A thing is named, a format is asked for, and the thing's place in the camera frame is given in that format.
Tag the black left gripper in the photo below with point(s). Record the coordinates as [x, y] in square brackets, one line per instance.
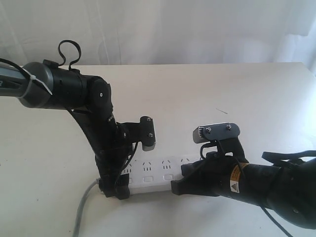
[112, 143]

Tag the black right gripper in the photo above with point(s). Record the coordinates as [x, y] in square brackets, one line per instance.
[211, 176]

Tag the white five-outlet power strip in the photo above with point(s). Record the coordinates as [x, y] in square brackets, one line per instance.
[155, 175]

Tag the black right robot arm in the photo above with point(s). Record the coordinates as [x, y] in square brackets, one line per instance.
[286, 187]

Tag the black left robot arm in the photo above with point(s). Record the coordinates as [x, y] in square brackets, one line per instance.
[88, 100]

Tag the white backdrop curtain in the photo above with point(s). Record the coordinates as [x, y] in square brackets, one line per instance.
[122, 32]

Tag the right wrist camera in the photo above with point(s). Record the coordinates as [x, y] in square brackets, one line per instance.
[218, 131]

